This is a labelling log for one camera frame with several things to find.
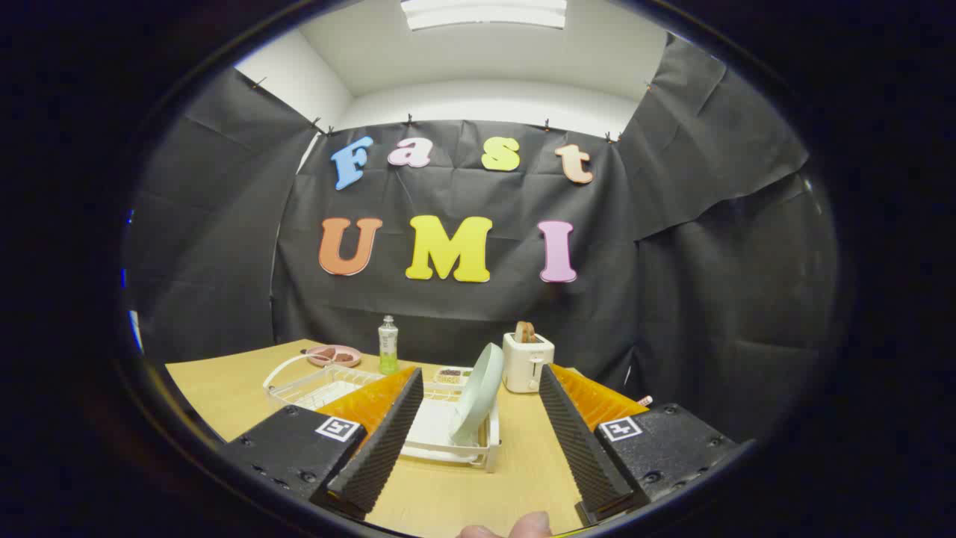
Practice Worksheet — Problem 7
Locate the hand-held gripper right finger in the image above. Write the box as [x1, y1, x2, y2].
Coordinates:
[538, 363, 739, 525]

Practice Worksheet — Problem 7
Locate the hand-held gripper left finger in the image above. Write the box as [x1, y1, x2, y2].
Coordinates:
[223, 365, 425, 522]

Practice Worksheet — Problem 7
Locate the white dish rack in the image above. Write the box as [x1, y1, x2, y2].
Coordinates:
[263, 353, 501, 473]

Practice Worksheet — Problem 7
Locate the pale green plate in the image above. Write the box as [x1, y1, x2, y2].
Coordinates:
[448, 342, 506, 447]

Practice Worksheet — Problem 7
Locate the green dish soap bottle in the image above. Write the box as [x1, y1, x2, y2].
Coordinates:
[378, 315, 400, 375]

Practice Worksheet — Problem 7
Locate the small pink plate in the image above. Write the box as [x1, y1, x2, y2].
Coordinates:
[306, 344, 362, 368]

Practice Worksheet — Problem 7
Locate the cream toaster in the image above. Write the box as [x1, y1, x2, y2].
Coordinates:
[502, 332, 556, 395]

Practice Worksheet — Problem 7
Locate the ceiling light panel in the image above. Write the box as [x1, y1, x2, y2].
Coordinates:
[401, 0, 568, 31]

